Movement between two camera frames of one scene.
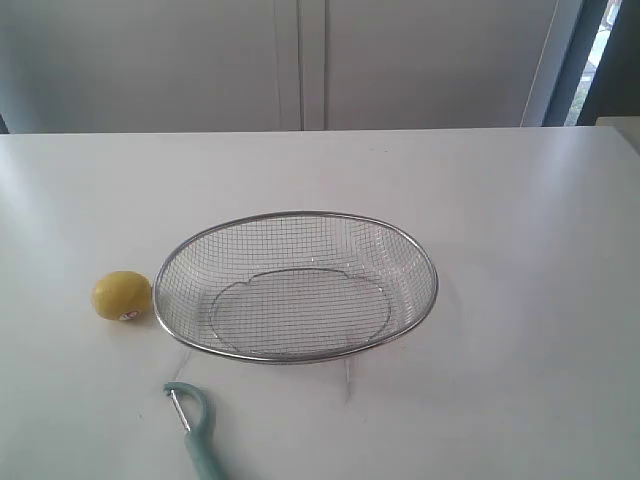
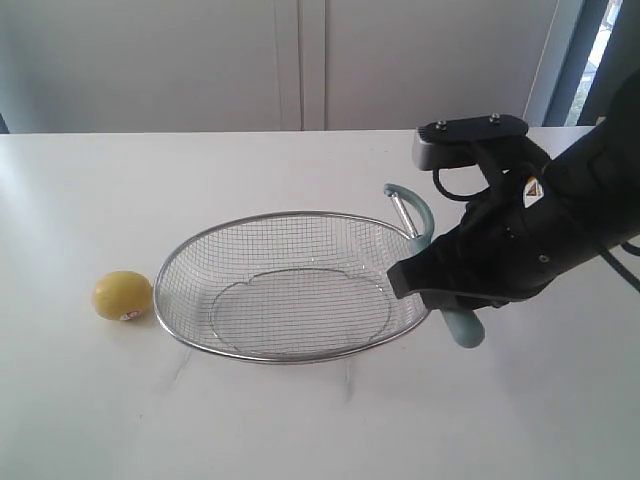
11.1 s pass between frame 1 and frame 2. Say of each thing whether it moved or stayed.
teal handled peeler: moved
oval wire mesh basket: stayed
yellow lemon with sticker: stayed
